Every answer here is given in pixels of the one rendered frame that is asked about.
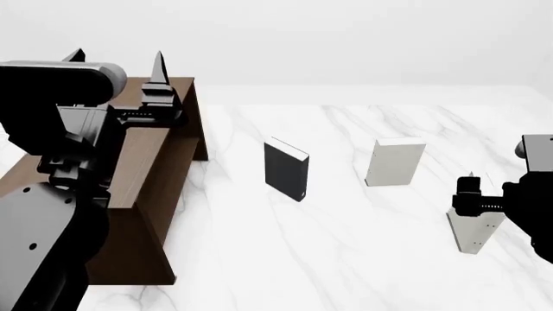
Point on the black book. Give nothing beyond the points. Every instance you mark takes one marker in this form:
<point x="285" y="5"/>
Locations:
<point x="283" y="171"/>

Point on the right gripper black grey finger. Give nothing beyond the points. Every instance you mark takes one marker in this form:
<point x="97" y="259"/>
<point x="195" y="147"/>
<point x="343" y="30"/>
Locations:
<point x="473" y="226"/>

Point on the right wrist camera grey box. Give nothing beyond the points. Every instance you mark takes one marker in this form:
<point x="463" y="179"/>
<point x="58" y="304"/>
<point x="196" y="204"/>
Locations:
<point x="538" y="152"/>

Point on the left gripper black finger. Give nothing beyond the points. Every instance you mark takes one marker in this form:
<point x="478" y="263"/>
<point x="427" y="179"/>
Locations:
<point x="78" y="57"/>
<point x="160" y="97"/>

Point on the white book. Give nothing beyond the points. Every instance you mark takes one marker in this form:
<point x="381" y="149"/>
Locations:
<point x="393" y="165"/>

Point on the left wrist camera black grey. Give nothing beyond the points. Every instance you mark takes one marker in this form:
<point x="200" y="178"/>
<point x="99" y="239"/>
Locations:
<point x="52" y="82"/>

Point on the brown wooden cabinet shelf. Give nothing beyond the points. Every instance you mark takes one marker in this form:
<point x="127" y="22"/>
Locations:
<point x="147" y="162"/>

